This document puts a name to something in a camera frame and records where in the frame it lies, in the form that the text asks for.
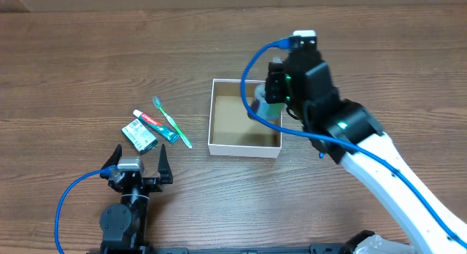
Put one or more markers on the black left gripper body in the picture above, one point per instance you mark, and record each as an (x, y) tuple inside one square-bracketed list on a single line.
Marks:
[(149, 182)]

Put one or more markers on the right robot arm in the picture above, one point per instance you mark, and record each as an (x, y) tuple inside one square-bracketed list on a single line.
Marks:
[(347, 132)]

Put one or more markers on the green white soap bar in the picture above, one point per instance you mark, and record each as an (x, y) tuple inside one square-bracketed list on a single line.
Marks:
[(139, 136)]

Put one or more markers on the white cardboard box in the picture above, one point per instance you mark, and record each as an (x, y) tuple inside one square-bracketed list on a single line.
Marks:
[(231, 132)]

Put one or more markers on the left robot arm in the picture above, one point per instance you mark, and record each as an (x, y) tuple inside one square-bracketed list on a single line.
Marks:
[(124, 223)]

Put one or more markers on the Colgate toothpaste tube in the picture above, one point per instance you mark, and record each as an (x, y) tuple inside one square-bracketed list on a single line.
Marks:
[(170, 135)]

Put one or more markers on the clear soap pump bottle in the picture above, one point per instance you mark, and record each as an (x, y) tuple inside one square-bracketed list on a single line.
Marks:
[(262, 108)]

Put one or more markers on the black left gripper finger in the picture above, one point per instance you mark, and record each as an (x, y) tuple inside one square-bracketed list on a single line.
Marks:
[(114, 158), (166, 176)]

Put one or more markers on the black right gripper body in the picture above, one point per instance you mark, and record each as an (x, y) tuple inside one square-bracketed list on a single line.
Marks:
[(274, 87)]

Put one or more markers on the green toothbrush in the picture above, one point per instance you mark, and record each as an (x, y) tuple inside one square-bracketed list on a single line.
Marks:
[(157, 103)]

